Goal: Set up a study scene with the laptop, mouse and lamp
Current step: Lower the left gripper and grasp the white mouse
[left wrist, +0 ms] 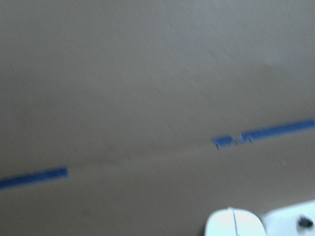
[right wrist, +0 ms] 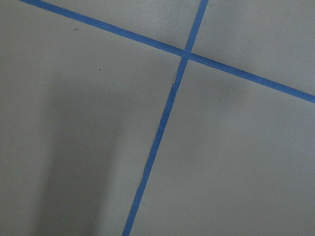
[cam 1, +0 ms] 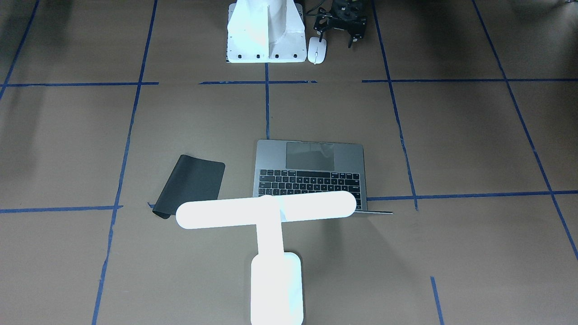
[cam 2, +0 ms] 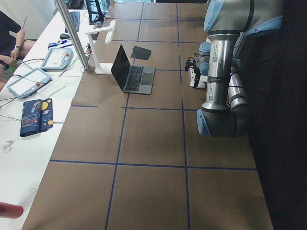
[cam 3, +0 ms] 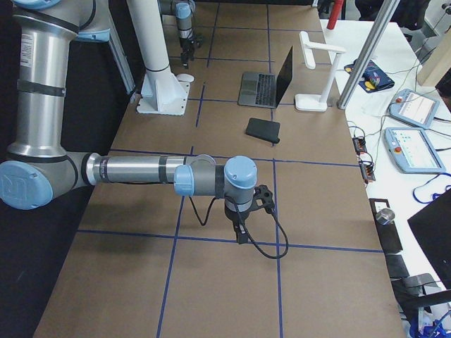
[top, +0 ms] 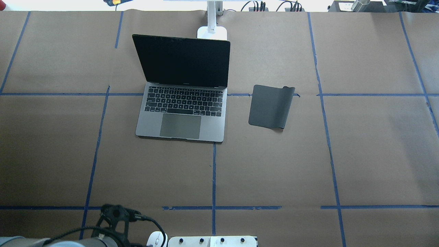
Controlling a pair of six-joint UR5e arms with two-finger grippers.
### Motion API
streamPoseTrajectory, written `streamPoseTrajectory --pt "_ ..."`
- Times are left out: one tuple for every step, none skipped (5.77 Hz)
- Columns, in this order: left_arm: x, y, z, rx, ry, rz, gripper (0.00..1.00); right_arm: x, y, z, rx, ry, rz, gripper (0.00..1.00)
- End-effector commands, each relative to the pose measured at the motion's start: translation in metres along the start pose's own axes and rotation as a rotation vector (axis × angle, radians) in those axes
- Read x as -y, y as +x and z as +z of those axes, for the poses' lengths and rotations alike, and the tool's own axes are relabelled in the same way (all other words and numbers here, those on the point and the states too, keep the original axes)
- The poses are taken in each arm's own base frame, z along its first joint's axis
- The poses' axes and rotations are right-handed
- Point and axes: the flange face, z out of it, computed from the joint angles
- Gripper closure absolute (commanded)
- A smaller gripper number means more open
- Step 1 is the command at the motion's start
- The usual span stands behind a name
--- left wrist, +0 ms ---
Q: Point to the white computer mouse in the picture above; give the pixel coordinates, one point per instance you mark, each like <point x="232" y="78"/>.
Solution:
<point x="233" y="222"/>

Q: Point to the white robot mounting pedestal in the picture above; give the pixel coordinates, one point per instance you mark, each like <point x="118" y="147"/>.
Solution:
<point x="292" y="220"/>

